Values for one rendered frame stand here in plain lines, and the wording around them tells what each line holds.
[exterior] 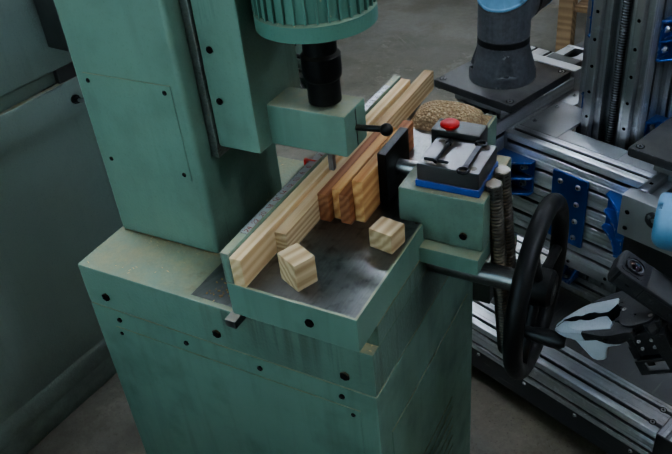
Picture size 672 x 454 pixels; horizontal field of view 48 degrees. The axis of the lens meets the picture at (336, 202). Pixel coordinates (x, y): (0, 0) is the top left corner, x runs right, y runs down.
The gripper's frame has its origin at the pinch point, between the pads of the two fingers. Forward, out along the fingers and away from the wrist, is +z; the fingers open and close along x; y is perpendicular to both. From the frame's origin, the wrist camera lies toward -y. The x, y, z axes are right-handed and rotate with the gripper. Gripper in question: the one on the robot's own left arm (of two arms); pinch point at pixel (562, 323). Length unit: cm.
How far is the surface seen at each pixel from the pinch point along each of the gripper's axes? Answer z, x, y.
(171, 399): 75, -12, -4
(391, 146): 19.3, 13.3, -27.9
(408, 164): 19.0, 14.3, -23.8
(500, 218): 7.6, 11.7, -11.9
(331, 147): 24.5, 7.1, -33.1
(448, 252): 15.2, 6.4, -11.2
